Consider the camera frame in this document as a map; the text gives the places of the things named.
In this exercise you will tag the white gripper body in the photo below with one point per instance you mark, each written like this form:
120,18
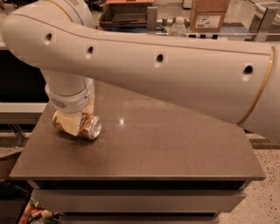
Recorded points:
71,103

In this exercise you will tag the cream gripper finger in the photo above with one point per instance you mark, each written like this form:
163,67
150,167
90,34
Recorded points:
89,109
67,122

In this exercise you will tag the orange soda can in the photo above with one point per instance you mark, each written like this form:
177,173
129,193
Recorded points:
90,127

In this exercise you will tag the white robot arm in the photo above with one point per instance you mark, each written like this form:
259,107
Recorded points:
237,82

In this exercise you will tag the grey open tray box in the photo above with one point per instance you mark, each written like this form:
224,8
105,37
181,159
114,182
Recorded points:
125,13

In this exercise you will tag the colourful snack bags bin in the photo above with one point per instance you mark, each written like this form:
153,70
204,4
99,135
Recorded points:
34,213

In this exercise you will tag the clear plastic water bottle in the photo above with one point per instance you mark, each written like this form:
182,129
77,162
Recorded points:
178,29

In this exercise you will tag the cardboard box with label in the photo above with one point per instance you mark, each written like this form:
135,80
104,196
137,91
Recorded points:
208,15

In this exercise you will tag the middle metal glass post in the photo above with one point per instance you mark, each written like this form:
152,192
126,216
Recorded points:
152,15

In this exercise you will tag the metal glass post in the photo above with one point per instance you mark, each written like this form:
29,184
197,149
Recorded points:
152,15
265,25

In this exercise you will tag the right metal glass post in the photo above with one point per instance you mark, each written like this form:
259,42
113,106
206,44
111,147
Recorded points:
265,25

